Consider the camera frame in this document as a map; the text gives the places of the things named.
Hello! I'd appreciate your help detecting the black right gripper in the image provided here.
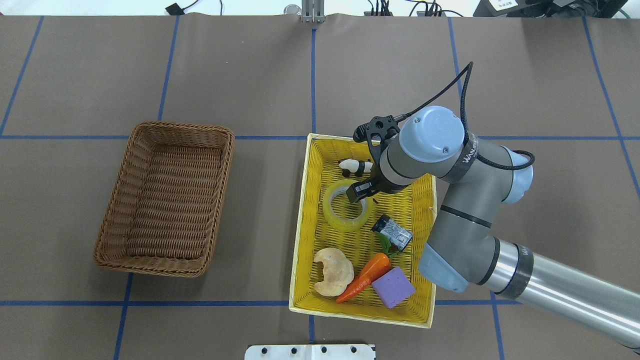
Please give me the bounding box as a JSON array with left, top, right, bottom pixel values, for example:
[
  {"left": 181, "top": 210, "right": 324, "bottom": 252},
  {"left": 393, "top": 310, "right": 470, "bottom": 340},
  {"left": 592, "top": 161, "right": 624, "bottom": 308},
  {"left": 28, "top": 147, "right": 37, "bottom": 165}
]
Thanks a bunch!
[{"left": 346, "top": 170, "right": 407, "bottom": 203}]

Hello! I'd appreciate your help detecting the yellow tape roll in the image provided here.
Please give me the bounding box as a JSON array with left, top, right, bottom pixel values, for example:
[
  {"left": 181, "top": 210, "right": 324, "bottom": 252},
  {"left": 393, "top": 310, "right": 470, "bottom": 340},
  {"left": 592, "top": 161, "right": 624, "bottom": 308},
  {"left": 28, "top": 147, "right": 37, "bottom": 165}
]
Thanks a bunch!
[{"left": 322, "top": 179, "right": 374, "bottom": 232}]

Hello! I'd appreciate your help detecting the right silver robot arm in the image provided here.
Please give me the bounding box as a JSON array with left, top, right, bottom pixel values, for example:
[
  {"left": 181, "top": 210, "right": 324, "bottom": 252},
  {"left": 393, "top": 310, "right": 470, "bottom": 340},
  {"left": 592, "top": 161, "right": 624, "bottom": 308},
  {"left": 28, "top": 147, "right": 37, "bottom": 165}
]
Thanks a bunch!
[{"left": 347, "top": 105, "right": 639, "bottom": 353}]

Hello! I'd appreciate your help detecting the yellow woven basket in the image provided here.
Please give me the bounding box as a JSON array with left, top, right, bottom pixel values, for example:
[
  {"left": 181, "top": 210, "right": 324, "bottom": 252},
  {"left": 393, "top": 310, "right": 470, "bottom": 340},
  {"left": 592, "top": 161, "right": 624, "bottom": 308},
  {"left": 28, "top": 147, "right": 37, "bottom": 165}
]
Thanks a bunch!
[{"left": 288, "top": 133, "right": 437, "bottom": 329}]

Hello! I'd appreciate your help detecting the brown wicker basket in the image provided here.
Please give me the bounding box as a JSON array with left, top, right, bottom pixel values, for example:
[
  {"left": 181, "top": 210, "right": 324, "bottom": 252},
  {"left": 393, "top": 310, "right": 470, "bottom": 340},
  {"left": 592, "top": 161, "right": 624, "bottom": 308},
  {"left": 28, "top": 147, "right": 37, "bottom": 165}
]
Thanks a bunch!
[{"left": 93, "top": 121, "right": 235, "bottom": 278}]

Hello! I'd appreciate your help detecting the panda figurine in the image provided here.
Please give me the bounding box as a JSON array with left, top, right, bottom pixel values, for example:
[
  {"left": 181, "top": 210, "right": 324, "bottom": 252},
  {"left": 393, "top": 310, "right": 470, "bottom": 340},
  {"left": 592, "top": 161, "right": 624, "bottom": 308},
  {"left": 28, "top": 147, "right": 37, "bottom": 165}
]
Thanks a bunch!
[{"left": 338, "top": 158, "right": 374, "bottom": 178}]

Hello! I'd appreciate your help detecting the toy carrot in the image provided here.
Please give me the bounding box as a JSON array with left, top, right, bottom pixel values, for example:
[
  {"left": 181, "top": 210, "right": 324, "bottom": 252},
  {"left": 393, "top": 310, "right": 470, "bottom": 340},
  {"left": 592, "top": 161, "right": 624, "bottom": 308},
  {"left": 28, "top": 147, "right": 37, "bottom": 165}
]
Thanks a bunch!
[{"left": 335, "top": 238, "right": 414, "bottom": 304}]

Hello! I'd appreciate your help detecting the beige cracker toy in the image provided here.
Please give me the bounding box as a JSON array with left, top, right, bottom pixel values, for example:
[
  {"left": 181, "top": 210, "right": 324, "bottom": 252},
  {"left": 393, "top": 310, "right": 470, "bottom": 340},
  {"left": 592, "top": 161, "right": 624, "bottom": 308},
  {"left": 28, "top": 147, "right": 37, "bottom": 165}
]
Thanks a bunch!
[{"left": 313, "top": 247, "right": 355, "bottom": 297}]

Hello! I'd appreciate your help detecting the purple foam block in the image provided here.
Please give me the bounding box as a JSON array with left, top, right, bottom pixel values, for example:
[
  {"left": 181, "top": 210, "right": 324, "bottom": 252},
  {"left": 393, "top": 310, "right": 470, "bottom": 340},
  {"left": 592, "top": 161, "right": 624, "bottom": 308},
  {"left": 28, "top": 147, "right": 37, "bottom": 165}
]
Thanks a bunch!
[{"left": 371, "top": 266, "right": 416, "bottom": 309}]

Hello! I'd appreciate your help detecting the small black device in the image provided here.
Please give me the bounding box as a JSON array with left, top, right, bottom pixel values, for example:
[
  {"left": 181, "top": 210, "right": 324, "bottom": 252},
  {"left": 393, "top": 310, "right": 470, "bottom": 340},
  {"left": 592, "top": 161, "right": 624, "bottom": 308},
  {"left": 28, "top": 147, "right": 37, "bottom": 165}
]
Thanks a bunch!
[{"left": 165, "top": 3, "right": 185, "bottom": 16}]

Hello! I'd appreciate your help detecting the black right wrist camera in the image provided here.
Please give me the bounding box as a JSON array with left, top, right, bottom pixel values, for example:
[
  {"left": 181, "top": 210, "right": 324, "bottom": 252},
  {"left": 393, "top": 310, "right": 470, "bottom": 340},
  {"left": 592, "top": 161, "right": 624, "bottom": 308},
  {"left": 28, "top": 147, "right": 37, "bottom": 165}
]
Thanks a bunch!
[{"left": 352, "top": 115, "right": 404, "bottom": 146}]

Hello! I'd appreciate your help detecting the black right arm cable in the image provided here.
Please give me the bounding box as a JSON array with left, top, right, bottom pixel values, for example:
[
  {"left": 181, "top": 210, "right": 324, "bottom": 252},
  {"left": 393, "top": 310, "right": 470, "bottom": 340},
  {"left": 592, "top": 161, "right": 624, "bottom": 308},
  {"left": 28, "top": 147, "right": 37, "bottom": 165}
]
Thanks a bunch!
[{"left": 395, "top": 61, "right": 536, "bottom": 172}]

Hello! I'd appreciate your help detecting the aluminium frame post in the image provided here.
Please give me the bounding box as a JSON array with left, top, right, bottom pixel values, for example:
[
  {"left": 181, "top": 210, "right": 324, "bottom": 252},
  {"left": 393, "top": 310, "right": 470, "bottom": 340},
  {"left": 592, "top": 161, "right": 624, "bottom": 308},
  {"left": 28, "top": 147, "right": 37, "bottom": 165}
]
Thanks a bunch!
[{"left": 301, "top": 0, "right": 326, "bottom": 24}]

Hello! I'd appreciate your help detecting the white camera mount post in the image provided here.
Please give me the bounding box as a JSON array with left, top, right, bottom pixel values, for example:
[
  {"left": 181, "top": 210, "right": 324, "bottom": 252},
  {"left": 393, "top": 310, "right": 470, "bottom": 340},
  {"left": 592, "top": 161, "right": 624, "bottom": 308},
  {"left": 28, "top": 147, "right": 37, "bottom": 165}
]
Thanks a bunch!
[{"left": 244, "top": 344, "right": 377, "bottom": 360}]

